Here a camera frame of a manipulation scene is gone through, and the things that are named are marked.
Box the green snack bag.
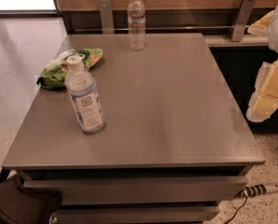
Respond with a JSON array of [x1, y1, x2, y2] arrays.
[[36, 48, 104, 90]]

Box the grey drawer cabinet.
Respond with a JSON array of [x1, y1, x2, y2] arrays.
[[3, 34, 265, 224]]

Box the black power cable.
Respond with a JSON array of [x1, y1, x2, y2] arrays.
[[224, 195, 249, 224]]

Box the blue labelled plastic bottle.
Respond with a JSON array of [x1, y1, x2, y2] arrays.
[[65, 54, 104, 133]]

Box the white power strip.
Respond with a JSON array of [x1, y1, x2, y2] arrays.
[[236, 183, 278, 198]]

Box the metal wall bracket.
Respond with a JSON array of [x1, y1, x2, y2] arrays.
[[98, 0, 115, 34], [229, 0, 257, 42]]

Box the left metal wall bracket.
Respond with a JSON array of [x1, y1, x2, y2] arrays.
[[98, 0, 115, 34]]

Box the clear plastic water bottle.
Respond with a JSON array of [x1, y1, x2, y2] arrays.
[[127, 0, 146, 51]]

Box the right metal wall bracket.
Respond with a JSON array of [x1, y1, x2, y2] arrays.
[[229, 0, 257, 42]]

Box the dark brown bag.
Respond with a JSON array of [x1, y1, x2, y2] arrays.
[[0, 175, 63, 224]]

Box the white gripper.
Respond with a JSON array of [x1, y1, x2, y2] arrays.
[[246, 6, 278, 122]]

